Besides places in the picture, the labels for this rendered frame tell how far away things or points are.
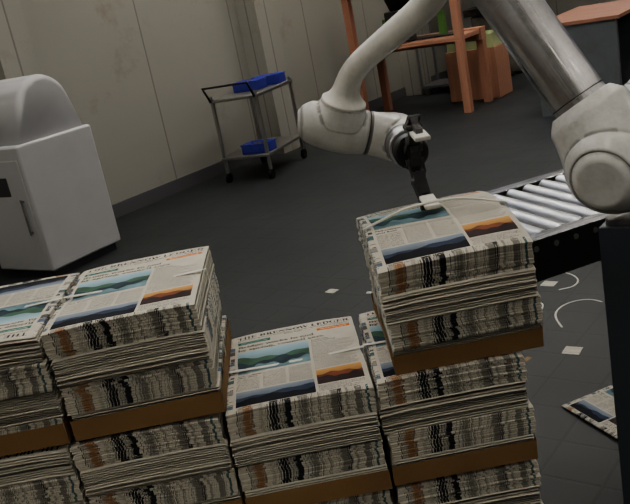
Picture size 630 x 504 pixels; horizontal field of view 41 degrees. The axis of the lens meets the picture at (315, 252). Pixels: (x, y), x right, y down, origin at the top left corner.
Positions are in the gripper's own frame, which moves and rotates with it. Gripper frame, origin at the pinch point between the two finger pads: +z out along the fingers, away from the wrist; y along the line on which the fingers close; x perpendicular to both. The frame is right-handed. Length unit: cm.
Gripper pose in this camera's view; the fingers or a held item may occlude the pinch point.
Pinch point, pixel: (426, 171)
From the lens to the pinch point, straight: 166.0
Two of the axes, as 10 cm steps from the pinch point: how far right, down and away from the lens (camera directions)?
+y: 1.8, 9.2, 3.4
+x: -9.8, 2.0, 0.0
